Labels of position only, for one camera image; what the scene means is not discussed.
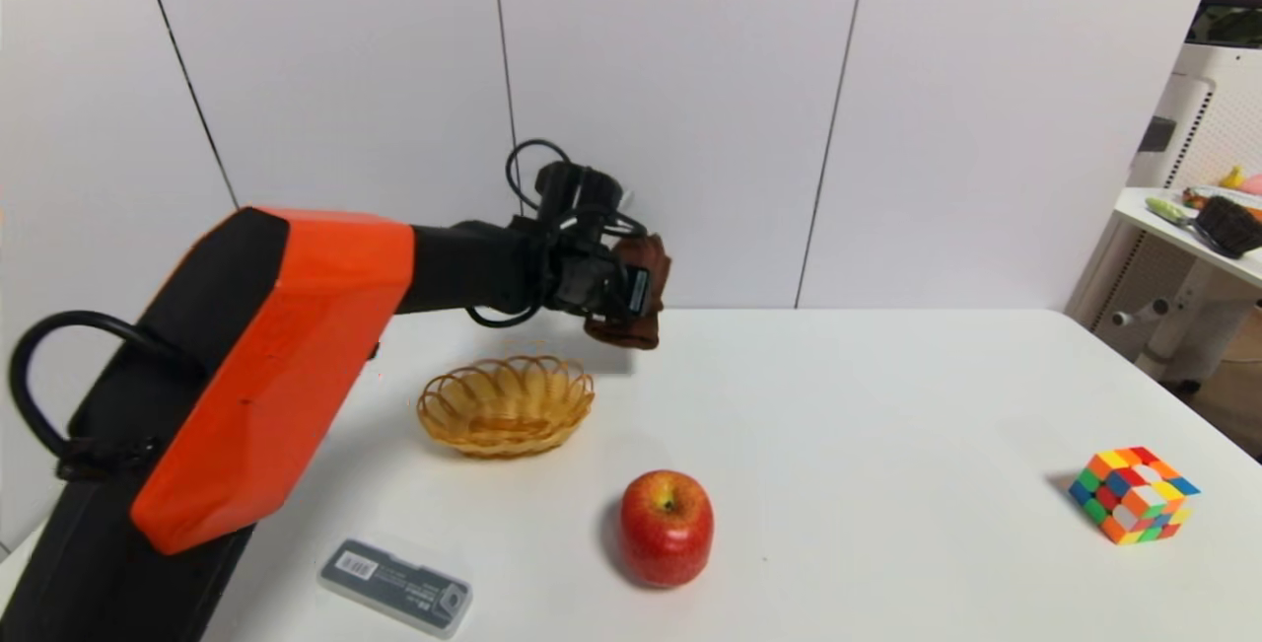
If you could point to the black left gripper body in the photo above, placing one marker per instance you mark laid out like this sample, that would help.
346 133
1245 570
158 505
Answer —
636 293

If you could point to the brown towel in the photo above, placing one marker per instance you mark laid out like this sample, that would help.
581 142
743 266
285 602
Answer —
631 332

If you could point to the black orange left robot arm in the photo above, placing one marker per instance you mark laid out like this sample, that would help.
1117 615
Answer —
276 356

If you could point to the yellow wicker basket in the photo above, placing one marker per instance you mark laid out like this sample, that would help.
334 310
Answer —
506 425

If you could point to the red apple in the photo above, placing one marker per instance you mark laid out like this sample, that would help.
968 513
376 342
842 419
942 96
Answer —
666 534

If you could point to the grey plastic case with barcode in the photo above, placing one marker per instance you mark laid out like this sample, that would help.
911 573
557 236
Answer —
399 588

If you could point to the white side table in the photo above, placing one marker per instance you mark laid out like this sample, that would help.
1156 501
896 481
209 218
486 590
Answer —
1142 216

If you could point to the green small tool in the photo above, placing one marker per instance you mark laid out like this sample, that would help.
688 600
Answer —
1165 210

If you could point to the colourful puzzle cube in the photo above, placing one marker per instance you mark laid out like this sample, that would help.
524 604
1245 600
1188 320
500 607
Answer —
1134 499

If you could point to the black brush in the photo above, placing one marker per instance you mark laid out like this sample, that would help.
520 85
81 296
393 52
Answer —
1227 226

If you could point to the yellow toy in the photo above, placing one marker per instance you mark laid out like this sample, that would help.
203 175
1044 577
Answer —
1230 178

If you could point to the white pegboard panel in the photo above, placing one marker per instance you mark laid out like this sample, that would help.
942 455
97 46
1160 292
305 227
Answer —
1223 129

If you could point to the pink toy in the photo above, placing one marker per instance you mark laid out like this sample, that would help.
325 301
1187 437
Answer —
1252 185

